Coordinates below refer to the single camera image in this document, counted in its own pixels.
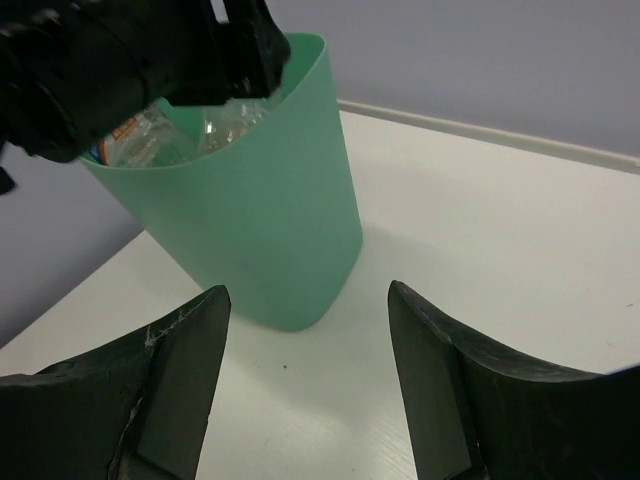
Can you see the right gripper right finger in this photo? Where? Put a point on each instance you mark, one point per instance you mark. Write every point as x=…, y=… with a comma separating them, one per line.
x=479, y=409

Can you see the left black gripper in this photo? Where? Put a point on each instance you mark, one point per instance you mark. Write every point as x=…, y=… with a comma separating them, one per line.
x=181, y=50

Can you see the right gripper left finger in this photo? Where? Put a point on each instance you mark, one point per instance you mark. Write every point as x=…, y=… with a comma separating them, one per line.
x=136, y=407

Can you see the clear bottle blue-orange label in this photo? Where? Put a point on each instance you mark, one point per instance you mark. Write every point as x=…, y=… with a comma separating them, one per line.
x=147, y=140

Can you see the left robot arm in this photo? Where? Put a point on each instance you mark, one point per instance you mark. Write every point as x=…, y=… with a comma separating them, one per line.
x=72, y=71

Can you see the green plastic bin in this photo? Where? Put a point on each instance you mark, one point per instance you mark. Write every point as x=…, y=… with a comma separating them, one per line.
x=273, y=216

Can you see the aluminium table frame rail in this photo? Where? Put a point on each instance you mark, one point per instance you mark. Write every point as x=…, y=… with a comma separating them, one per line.
x=568, y=151

